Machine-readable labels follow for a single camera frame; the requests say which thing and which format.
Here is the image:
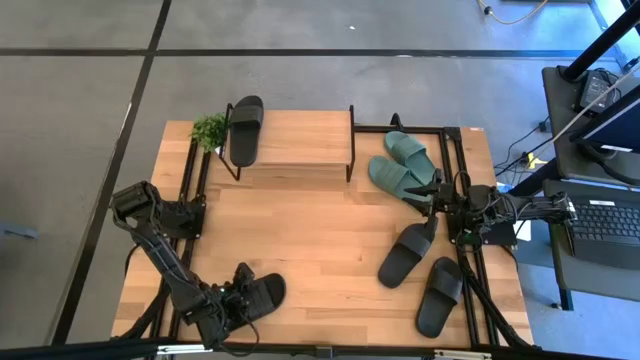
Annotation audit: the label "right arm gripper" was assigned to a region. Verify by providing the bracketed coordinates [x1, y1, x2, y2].
[402, 169, 466, 224]

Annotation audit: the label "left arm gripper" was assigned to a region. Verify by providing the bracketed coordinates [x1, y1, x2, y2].
[213, 262, 259, 332]

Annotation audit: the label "black slide sandal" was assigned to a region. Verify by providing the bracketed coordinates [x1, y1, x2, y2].
[377, 215, 440, 290]
[228, 95, 265, 169]
[415, 256, 464, 339]
[227, 272, 287, 327]

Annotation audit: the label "green slide sandal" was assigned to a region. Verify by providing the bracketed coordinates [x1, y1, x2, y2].
[383, 130, 442, 187]
[368, 155, 432, 205]

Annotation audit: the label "grey side desk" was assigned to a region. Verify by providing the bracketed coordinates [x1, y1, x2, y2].
[542, 64, 640, 312]

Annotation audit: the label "green plant in white pot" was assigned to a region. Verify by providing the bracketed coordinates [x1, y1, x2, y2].
[189, 113, 229, 154]

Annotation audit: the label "black laptop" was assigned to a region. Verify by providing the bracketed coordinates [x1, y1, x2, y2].
[564, 192, 640, 271]

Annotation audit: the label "black power adapter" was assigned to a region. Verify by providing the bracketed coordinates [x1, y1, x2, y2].
[578, 69, 622, 114]

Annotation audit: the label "black monitor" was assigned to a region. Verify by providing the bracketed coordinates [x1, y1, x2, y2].
[569, 84, 640, 157]

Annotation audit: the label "black slanted pole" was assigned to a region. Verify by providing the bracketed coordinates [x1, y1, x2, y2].
[561, 1, 640, 82]

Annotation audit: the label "black frame crossbar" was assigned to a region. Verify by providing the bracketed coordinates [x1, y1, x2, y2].
[0, 337, 640, 360]

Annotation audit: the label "silver metal bracket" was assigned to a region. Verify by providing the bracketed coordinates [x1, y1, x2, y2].
[156, 343, 215, 357]
[433, 349, 494, 360]

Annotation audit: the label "black floor cables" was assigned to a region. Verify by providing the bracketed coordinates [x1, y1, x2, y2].
[493, 115, 557, 177]

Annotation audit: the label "wooden shelf with black frame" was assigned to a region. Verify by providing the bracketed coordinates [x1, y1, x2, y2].
[218, 102, 357, 184]

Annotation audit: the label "thin white cable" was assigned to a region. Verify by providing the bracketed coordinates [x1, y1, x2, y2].
[549, 62, 640, 147]

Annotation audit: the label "yellow cable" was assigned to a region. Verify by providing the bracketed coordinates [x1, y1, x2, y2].
[477, 0, 550, 26]

